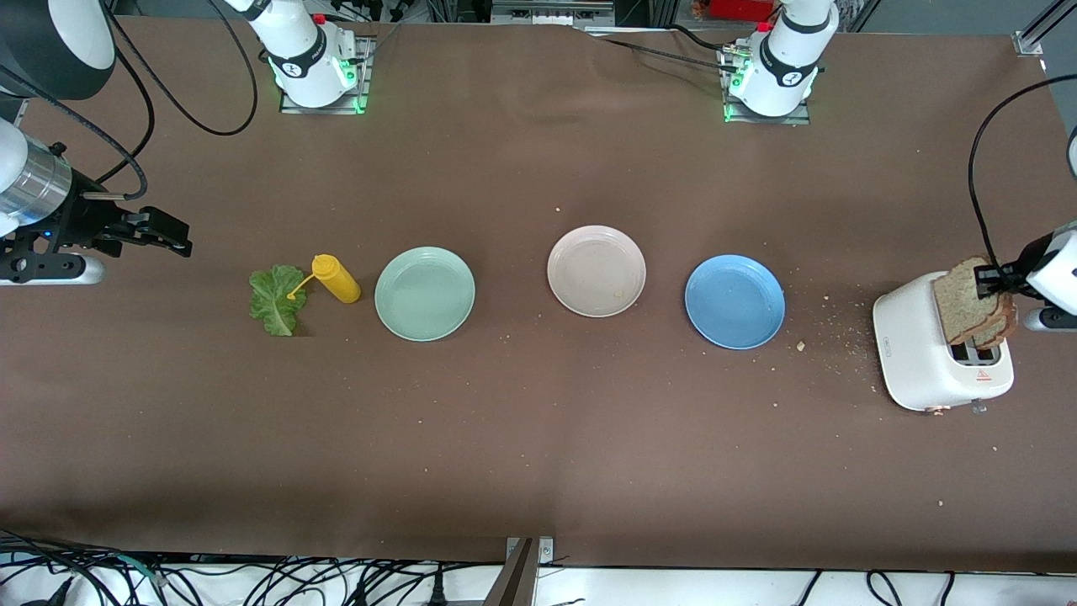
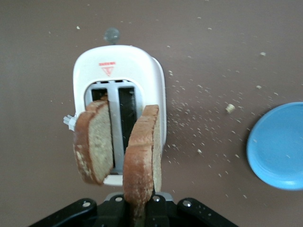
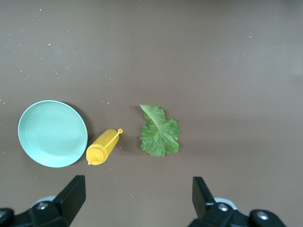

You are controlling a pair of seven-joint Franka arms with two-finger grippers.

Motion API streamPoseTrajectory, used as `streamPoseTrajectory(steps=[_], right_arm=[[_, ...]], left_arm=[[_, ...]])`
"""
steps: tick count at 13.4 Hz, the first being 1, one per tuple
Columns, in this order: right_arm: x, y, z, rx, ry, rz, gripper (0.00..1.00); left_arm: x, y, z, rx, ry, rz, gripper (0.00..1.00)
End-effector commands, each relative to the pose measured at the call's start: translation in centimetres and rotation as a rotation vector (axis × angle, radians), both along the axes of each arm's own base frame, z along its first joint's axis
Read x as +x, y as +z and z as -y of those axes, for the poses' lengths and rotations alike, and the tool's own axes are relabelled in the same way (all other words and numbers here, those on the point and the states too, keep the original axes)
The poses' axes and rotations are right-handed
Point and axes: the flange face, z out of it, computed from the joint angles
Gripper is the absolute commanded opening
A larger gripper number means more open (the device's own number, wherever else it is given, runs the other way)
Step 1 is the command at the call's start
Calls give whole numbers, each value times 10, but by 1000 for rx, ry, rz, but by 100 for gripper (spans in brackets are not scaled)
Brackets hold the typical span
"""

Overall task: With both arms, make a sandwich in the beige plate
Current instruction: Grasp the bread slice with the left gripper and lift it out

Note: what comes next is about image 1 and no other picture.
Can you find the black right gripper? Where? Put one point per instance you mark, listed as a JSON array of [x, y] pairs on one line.
[[84, 220]]

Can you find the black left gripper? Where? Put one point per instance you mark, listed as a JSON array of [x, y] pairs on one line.
[[1028, 256]]

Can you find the brown bread slice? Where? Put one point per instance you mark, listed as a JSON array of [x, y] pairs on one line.
[[1005, 332], [955, 307]]

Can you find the green lettuce leaf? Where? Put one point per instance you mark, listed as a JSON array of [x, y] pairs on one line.
[[273, 307]]

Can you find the yellow squeeze sauce bottle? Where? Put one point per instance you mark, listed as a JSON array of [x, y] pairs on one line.
[[336, 282]]

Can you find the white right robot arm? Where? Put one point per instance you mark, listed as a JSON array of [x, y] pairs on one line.
[[303, 50]]

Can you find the blue round plate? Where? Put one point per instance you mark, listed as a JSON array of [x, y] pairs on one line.
[[734, 301]]

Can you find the mint green round plate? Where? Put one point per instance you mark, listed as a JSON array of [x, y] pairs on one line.
[[425, 295]]

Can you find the beige round plate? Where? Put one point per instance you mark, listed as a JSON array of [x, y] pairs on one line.
[[596, 269]]

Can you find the white two-slot toaster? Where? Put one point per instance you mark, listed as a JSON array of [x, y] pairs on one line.
[[913, 345]]

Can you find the red box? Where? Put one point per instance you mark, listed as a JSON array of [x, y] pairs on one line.
[[740, 8]]

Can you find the black power plug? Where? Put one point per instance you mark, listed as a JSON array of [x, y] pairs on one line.
[[436, 589]]

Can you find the aluminium frame profile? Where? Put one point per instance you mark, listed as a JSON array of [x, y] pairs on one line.
[[1028, 42]]

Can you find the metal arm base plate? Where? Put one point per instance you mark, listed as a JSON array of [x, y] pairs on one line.
[[363, 84], [766, 120]]

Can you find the grey metal frame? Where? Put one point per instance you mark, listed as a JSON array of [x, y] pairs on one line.
[[547, 13]]

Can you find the aluminium post with bracket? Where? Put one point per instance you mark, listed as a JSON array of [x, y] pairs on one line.
[[517, 581]]

